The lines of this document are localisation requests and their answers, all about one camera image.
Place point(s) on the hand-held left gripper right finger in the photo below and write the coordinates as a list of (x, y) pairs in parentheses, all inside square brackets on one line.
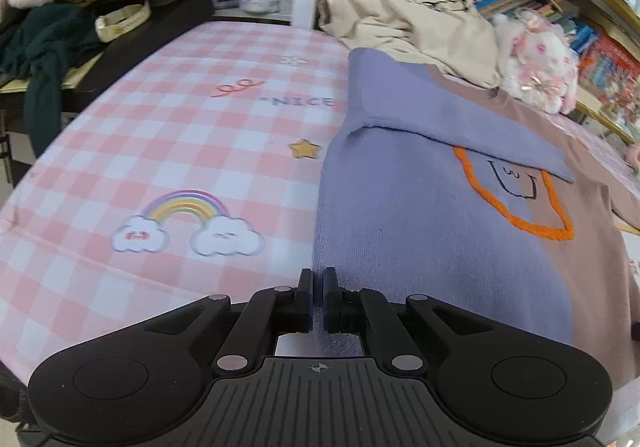
[(328, 299)]

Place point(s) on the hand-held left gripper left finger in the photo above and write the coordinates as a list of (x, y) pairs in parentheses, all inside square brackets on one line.
[(306, 299)]

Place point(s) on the purple and mauve sweater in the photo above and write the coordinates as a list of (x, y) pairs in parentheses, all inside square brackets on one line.
[(425, 237)]

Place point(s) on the pink checkered table mat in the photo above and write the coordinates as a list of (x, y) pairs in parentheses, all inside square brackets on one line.
[(150, 152)]

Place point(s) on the cream garment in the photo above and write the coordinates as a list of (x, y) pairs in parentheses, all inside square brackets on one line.
[(410, 27)]

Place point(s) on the black side table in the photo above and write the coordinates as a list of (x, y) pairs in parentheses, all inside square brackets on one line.
[(150, 42)]

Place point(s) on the pink white plush bunny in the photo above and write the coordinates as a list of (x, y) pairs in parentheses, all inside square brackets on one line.
[(540, 62)]

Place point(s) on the cream wrist watch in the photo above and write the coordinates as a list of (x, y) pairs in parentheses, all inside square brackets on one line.
[(122, 22)]

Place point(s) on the dark green cloth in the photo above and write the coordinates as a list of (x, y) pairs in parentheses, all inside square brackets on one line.
[(45, 57)]

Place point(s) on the red boxed book set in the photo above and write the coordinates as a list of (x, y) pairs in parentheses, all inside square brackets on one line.
[(610, 72)]

